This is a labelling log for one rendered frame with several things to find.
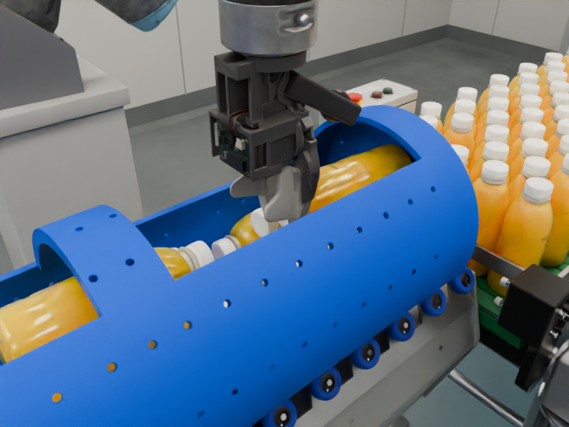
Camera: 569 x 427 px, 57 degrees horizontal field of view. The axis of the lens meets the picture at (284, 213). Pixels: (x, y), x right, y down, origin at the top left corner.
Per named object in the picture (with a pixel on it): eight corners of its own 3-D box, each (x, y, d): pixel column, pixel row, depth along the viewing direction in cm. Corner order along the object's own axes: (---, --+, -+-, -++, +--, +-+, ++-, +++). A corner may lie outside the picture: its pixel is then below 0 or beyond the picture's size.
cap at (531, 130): (516, 135, 97) (519, 126, 96) (527, 129, 99) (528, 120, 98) (537, 141, 95) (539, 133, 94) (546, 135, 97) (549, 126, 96)
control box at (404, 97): (317, 143, 113) (318, 98, 108) (378, 119, 124) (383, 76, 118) (350, 159, 107) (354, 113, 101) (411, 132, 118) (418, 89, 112)
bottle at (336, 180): (411, 199, 72) (313, 245, 62) (372, 183, 77) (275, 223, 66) (417, 151, 69) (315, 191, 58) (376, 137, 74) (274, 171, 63)
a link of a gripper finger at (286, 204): (259, 249, 58) (248, 172, 54) (299, 229, 61) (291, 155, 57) (277, 258, 56) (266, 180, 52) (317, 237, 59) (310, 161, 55)
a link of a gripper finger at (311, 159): (282, 196, 58) (273, 122, 54) (294, 191, 59) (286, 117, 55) (310, 208, 55) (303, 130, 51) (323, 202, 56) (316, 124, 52)
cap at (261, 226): (269, 201, 68) (258, 205, 67) (284, 226, 67) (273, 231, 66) (257, 212, 71) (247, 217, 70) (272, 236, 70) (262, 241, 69)
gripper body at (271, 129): (210, 160, 56) (201, 47, 49) (273, 137, 60) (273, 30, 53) (254, 190, 51) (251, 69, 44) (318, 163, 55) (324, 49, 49)
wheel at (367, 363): (349, 332, 70) (358, 332, 69) (374, 337, 72) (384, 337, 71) (345, 366, 69) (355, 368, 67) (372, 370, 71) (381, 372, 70)
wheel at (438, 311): (413, 291, 78) (423, 291, 76) (433, 282, 80) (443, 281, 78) (422, 320, 78) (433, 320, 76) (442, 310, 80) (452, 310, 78)
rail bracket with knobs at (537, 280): (482, 324, 83) (497, 274, 77) (506, 303, 87) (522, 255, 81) (542, 362, 77) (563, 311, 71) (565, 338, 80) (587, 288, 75)
